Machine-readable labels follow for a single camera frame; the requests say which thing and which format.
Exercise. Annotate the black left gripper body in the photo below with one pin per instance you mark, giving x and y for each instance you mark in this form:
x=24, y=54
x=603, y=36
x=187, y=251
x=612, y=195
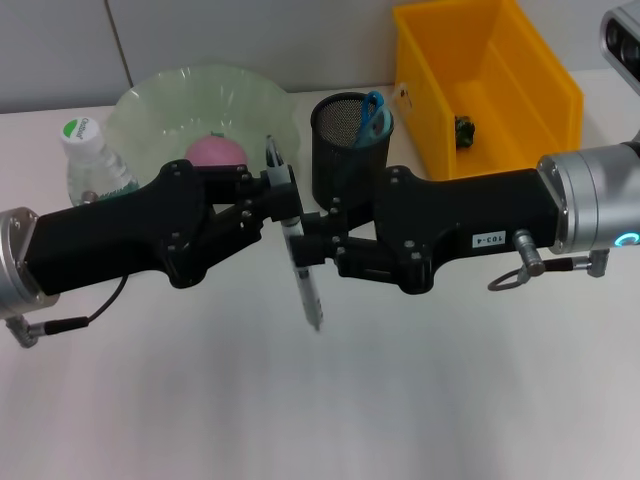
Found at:
x=110, y=240

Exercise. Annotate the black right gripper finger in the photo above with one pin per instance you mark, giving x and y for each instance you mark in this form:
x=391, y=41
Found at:
x=340, y=220
x=365, y=257

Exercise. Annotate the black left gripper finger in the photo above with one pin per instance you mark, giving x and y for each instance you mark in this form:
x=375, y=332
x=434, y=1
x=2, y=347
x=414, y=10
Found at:
x=235, y=230
x=280, y=200

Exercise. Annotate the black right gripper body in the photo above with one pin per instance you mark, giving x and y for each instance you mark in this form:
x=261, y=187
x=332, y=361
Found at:
x=470, y=215

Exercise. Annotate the silver grey pen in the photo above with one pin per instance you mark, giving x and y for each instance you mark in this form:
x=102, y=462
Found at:
x=307, y=290

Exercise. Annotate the clear water bottle green label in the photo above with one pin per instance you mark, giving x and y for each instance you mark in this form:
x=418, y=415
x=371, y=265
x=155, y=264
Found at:
x=95, y=165

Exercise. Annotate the pink peach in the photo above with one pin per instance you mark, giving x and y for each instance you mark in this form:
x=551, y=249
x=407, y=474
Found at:
x=215, y=150

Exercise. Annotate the green plastic wrapper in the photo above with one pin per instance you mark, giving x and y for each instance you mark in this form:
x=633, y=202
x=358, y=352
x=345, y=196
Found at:
x=465, y=132

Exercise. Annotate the blue scissors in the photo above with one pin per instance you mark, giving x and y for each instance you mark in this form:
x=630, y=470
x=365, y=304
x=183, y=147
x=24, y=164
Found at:
x=372, y=122

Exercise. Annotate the black mesh pen cup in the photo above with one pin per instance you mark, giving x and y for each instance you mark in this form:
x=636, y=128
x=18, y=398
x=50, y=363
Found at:
x=330, y=165

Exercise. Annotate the pale green glass fruit plate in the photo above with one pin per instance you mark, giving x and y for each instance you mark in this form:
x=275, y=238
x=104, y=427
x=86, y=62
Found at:
x=210, y=100

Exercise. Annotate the yellow plastic storage bin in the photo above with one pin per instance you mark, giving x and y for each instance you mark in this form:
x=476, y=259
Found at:
x=500, y=75

